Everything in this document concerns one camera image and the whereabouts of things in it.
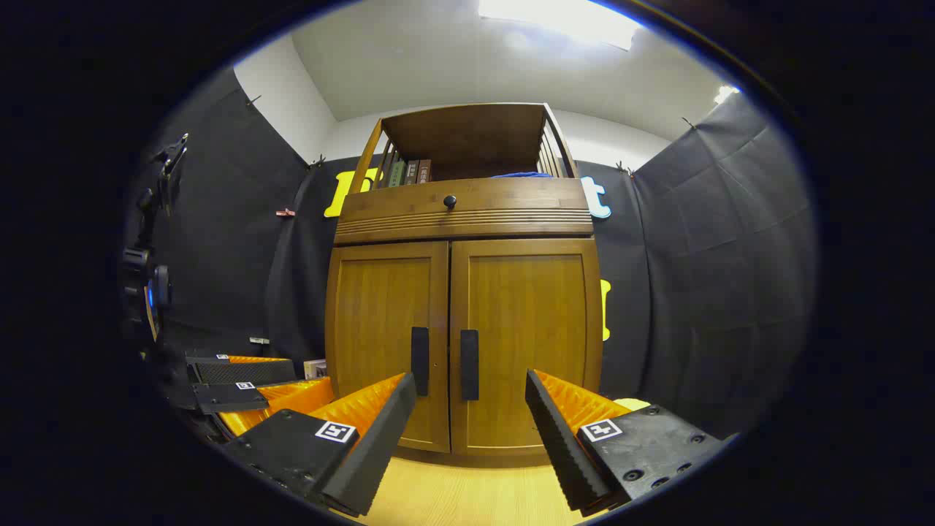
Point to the wooden shoe cabinet door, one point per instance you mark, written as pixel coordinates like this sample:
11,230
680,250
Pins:
533,314
380,329

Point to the small ceiling light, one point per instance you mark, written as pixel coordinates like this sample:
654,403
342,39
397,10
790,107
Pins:
725,93

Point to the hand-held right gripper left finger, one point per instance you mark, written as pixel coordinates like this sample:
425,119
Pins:
380,438

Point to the black backdrop cloth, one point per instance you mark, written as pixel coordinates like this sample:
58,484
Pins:
694,256

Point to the wooden double-door shoe cabinet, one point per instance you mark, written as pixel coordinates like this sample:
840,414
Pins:
467,139

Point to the wooden cabinet drawer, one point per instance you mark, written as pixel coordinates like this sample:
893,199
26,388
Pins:
511,193

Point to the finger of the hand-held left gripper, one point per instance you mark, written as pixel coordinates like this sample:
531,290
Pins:
241,371
230,398

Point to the dark red book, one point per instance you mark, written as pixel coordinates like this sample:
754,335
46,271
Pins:
424,171

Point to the large ceiling light panel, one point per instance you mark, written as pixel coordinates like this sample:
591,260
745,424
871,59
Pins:
562,20

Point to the blue cloth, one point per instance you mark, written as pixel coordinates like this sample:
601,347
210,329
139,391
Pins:
520,175

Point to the brown book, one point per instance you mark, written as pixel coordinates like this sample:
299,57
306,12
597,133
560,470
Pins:
411,172

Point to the green book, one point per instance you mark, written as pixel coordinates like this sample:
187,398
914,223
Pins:
397,174

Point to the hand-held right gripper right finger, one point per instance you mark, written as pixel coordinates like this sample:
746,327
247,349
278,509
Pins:
555,438

